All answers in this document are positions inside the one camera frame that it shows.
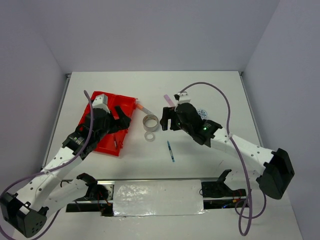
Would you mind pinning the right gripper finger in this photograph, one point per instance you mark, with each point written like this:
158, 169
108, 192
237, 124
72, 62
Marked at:
164, 119
174, 123

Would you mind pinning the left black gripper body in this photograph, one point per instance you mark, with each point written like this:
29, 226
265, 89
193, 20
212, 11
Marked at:
111, 125

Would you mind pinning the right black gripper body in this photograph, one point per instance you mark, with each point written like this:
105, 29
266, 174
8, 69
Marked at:
184, 126

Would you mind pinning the red pen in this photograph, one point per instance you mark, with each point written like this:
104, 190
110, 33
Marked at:
115, 141

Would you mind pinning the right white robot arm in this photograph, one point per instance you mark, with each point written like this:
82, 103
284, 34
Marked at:
274, 167

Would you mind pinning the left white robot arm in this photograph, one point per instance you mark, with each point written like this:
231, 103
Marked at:
28, 209

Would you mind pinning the large clear tape roll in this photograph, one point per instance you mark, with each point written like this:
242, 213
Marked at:
150, 123

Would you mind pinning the blue white bottle far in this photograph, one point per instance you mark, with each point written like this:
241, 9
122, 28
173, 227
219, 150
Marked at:
202, 113

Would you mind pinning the orange capped highlighter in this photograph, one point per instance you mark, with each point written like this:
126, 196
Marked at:
143, 109

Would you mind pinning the small clear tape roll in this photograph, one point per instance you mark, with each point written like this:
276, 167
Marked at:
149, 136

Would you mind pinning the pink highlighter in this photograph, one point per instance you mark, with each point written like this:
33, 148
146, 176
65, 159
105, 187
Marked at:
169, 100

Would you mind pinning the red compartment organizer tray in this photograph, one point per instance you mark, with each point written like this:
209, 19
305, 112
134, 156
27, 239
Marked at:
106, 144

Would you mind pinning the blue crayon pen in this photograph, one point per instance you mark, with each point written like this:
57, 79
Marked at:
170, 151

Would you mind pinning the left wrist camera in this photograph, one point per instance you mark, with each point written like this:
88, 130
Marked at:
101, 102

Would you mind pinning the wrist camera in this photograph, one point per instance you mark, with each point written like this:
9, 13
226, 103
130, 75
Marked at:
182, 97
101, 102

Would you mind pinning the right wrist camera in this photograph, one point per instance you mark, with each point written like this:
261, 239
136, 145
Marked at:
182, 97

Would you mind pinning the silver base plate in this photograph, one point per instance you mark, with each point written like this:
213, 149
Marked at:
153, 198

